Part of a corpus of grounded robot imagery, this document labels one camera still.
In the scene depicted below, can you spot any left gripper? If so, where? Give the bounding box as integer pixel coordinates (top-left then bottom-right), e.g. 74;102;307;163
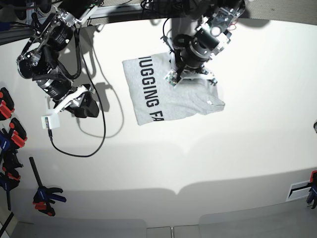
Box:
173;33;215;74

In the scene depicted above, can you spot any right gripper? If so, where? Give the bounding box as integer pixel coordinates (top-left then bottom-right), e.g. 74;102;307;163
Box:
53;84;100;118

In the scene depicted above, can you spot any grey T-shirt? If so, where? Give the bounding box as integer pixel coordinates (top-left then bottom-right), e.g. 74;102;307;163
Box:
122;53;225;125

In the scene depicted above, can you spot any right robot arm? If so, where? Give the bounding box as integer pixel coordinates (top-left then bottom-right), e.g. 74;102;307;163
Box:
17;0;99;118

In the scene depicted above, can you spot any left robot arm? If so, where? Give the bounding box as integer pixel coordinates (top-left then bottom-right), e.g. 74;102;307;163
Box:
172;0;246;75

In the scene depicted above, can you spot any red black clamp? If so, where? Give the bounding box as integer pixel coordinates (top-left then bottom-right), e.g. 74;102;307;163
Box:
9;118;27;149
0;87;15;121

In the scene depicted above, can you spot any upper red black clamp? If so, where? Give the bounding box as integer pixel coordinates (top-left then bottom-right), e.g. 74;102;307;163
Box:
0;87;15;121

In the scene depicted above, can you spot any blue black clamp left edge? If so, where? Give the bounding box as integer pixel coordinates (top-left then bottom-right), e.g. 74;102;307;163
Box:
0;129;23;211

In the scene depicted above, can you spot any black blue bar clamp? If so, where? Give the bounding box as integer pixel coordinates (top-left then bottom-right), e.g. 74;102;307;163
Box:
29;157;67;217

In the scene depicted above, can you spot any right edge blue red clamp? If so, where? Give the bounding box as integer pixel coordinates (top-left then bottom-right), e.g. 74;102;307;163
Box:
306;171;317;209

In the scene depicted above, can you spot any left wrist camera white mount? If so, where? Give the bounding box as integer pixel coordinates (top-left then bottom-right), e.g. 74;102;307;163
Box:
160;36;218;89

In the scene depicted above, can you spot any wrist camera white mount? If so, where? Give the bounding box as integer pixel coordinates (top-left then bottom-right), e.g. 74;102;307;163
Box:
160;36;218;89
41;84;100;129

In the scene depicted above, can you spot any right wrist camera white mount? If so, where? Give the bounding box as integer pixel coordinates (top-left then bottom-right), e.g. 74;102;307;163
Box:
41;84;100;129

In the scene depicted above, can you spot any black camera cable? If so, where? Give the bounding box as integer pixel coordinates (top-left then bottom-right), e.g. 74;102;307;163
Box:
47;27;106;158

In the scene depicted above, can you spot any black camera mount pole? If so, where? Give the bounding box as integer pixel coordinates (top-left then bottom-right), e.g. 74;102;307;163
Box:
182;0;211;20

